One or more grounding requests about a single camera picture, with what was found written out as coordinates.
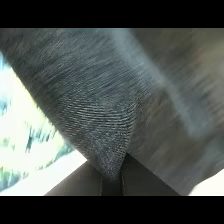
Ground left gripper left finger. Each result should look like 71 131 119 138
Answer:
44 160 103 197

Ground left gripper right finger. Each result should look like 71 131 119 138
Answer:
120 152 182 197

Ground dark blue jeans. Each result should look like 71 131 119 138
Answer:
0 28 224 197

